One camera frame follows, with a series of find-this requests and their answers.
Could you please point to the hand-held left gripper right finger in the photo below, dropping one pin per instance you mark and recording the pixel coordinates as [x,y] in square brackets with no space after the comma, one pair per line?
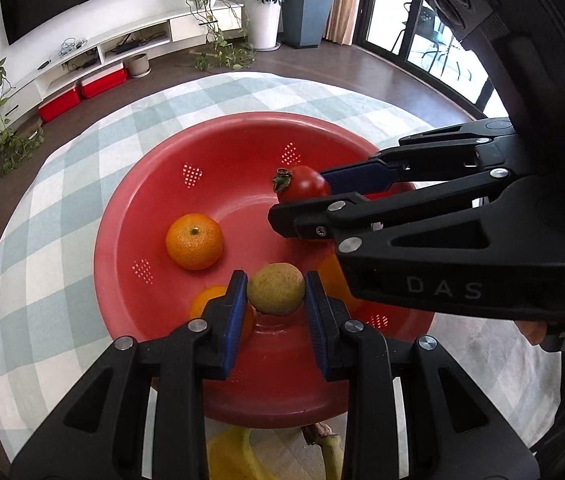
[317,325]

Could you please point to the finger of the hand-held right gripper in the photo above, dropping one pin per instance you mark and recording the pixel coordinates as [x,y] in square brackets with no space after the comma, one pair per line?
[312,220]
[357,175]

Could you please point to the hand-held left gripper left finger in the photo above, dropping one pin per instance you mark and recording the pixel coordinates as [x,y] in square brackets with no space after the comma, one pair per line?
[235,320]

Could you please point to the red tomato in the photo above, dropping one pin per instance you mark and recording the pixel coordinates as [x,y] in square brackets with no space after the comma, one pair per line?
[302,187]

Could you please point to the orange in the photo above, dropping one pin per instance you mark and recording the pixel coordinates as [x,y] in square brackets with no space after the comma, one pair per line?
[202,302]
[335,277]
[195,241]

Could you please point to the brown kiwi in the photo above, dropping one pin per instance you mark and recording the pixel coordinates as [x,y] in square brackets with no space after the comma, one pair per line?
[276,289]

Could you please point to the red plastic basin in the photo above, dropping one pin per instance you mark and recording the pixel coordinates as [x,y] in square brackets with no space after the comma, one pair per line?
[162,210]

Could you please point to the yellow banana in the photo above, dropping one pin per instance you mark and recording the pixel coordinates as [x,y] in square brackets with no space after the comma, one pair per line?
[331,460]
[232,452]

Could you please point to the person's right hand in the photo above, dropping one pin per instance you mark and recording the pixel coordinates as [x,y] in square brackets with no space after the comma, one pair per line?
[532,331]

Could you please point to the outdoor metal chair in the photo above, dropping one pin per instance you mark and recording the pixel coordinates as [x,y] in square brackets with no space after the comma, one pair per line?
[420,30]

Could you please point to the broad-leaf plant in grey-blue pot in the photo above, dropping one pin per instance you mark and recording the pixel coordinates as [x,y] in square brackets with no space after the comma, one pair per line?
[307,20]

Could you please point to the black-framed glass door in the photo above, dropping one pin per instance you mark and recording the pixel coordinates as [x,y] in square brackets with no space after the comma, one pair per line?
[362,10]

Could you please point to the beige curtain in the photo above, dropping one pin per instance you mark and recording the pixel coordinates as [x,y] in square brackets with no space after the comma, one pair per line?
[350,5]

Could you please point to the plant in white round pot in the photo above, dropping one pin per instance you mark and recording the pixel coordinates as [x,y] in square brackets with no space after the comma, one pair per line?
[265,25]

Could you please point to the green white checked tablecloth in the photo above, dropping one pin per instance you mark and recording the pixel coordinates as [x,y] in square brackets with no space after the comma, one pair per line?
[62,210]

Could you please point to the white television cabinet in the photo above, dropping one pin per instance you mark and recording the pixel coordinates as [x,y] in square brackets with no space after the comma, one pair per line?
[187,22]

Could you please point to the small grey pot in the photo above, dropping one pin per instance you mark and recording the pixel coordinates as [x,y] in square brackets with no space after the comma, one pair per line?
[138,66]

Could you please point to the black media device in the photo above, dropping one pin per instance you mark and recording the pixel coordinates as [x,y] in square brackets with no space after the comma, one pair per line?
[127,46]

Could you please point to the black wall television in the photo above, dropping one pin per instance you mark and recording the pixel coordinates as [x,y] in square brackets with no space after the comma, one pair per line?
[62,0]

